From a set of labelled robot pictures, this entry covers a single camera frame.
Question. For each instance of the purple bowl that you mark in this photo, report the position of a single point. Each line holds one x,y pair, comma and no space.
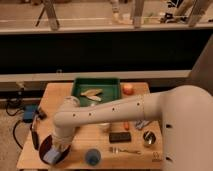
46,145

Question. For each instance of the blue sponge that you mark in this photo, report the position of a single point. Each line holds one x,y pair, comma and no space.
52,156

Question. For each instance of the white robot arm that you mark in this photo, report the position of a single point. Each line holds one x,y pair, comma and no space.
186,111

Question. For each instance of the green tray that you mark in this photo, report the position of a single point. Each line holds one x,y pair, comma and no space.
110,90

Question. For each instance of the orange fruit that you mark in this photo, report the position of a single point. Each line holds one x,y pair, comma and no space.
128,89

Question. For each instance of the white cup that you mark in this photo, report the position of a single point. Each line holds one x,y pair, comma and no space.
104,126

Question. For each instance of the orange carrot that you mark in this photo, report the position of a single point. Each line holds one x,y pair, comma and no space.
126,126

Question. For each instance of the blue grey toy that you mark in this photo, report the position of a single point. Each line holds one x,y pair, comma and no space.
139,125

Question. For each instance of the small metal cup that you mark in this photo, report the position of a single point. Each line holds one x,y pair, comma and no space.
149,138

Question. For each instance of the blue cup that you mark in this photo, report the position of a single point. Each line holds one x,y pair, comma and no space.
92,157

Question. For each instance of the blue box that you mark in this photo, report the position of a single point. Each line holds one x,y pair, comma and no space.
29,112

